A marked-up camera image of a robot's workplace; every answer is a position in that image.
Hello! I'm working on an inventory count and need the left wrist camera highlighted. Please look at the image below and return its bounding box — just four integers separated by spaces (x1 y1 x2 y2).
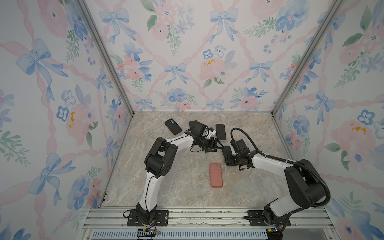
191 122 216 139

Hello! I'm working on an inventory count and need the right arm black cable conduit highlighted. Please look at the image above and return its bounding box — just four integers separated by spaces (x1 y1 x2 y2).
230 127 331 208

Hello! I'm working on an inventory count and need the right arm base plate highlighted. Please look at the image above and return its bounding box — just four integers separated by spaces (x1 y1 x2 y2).
247 209 291 228

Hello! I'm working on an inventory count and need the black phone case with camera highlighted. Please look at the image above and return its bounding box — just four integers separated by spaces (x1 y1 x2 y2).
165 119 182 135

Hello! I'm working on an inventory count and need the corner aluminium post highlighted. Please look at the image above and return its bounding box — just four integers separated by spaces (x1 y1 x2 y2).
74 0 134 117
271 0 345 117

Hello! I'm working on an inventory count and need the phone with pink edge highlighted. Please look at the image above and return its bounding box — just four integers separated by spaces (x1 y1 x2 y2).
189 121 198 128

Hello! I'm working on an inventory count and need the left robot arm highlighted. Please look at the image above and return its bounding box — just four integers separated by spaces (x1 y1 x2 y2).
136 134 223 223

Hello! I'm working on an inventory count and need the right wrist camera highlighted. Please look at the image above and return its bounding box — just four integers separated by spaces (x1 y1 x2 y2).
230 140 251 155

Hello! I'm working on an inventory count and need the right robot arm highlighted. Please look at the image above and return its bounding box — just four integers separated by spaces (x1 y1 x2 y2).
223 152 331 226

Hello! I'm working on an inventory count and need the blue phone black screen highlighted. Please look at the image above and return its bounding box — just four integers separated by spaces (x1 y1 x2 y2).
216 124 227 141

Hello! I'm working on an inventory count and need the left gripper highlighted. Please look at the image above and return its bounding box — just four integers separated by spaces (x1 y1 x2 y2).
198 137 224 153

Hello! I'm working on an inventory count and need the right corner aluminium post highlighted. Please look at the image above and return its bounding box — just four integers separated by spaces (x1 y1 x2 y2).
271 0 345 117

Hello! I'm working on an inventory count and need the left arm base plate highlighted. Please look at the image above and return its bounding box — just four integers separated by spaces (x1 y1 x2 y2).
123 210 169 227

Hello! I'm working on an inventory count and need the left corner aluminium post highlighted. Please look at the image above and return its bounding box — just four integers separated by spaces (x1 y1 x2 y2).
74 0 134 117

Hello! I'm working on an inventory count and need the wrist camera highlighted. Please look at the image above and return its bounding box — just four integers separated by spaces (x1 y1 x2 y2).
230 140 251 155
191 122 216 139

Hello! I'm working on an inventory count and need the aluminium rail frame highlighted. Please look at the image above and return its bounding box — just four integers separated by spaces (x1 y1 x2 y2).
79 188 339 240

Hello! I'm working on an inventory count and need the pink phone case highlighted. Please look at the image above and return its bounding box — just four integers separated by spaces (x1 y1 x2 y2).
209 163 223 188

